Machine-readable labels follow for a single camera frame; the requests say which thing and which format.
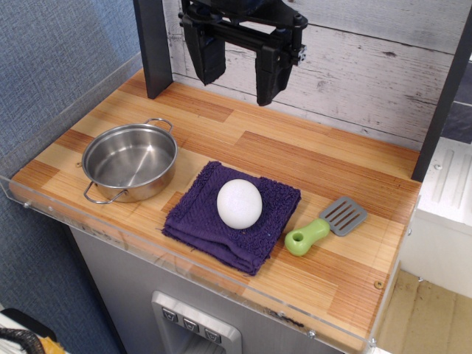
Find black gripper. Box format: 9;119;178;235
178;1;308;106

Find small steel pot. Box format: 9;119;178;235
82;118;178;204

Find white egg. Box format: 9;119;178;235
217;179;263;229

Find folded purple cloth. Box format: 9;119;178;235
162;161;301;276

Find green grey toy spatula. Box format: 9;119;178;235
284;196;368;257

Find grey toy fridge cabinet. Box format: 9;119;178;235
72;229;337;353

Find white toy sink unit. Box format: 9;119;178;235
399;138;471;297

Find silver dispenser button panel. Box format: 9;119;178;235
151;291;243;353

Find yellow object at corner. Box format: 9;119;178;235
39;337;66;354

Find right dark grey post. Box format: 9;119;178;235
411;10;471;182

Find clear acrylic guard rail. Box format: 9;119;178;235
12;49;427;353

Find black braided cable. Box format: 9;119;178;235
0;327;42;354

